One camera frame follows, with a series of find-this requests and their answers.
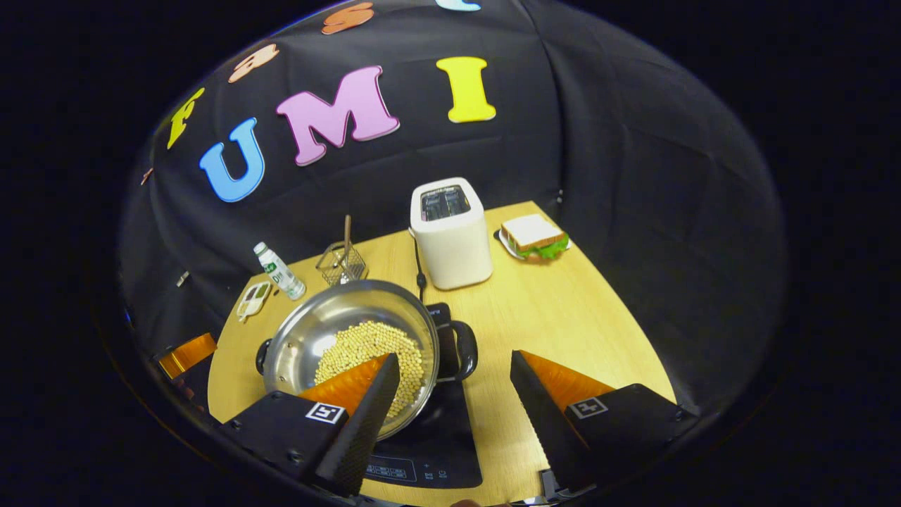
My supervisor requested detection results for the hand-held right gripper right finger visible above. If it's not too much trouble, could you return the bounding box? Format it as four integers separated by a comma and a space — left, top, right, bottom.
508, 349, 702, 495

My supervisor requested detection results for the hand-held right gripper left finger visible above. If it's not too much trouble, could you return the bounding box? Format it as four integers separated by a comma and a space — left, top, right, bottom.
218, 352, 403, 498

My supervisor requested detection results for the black induction cooktop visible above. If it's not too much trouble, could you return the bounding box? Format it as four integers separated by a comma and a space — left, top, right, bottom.
362, 301, 487, 491

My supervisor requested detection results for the steel pot with black handles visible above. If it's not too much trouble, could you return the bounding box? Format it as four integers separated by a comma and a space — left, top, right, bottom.
254, 279, 480, 442

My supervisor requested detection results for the pile of yellow soybeans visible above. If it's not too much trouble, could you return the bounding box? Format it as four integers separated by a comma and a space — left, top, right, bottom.
313, 320, 426, 420

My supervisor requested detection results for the white sectioned dish of beans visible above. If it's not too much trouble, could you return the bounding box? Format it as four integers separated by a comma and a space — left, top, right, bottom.
236, 280, 273, 324

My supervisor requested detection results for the white bottle with green label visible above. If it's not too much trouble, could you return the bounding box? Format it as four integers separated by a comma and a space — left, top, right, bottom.
252, 242, 308, 302

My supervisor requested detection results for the small white plate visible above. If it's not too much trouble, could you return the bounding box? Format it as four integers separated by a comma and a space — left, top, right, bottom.
493, 228, 573, 264

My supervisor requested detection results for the sandwich with lettuce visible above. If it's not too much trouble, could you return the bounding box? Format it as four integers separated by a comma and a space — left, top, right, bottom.
500, 213, 570, 261

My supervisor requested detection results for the white toaster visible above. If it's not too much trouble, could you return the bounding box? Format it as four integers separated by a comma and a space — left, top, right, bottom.
409, 176, 494, 292

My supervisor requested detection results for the wire mesh utensil holder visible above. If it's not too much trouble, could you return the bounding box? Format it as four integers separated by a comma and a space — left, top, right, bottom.
315, 241, 370, 287

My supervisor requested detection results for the toaster power cable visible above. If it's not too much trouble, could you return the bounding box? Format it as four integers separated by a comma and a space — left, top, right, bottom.
411, 235, 429, 304

